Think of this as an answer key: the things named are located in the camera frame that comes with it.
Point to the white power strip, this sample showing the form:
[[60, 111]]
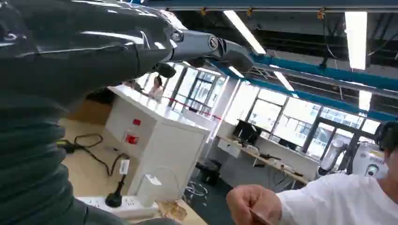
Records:
[[130, 208]]

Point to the person's hand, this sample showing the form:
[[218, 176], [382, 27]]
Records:
[[252, 198]]

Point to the distant person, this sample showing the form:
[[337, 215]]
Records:
[[156, 88]]

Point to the ribbed grey left robot arm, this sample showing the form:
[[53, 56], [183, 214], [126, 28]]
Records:
[[31, 161]]

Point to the long pale workbench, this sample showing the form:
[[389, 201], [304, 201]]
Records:
[[267, 161]]

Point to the black waste bin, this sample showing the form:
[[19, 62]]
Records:
[[209, 172]]

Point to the short ceiling light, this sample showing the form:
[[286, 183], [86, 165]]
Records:
[[283, 79], [364, 101]]

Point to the wide ceiling light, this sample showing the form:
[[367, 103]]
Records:
[[356, 40]]

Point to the black power plug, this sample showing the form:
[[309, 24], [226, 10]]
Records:
[[114, 198]]

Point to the white power adapter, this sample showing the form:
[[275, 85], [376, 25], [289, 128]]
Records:
[[148, 189]]

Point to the blue ceiling beam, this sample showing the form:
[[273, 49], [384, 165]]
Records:
[[311, 98], [326, 73]]

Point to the black computer monitor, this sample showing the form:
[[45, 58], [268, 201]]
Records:
[[245, 132]]

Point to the long ceiling light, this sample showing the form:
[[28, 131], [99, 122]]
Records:
[[244, 31]]

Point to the white machine with lens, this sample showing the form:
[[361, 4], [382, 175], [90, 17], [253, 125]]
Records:
[[370, 164]]

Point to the white cabinet with red switches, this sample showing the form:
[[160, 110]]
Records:
[[168, 139]]

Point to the brown card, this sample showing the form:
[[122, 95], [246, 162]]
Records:
[[259, 217]]

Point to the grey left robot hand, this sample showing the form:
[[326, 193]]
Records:
[[77, 46]]

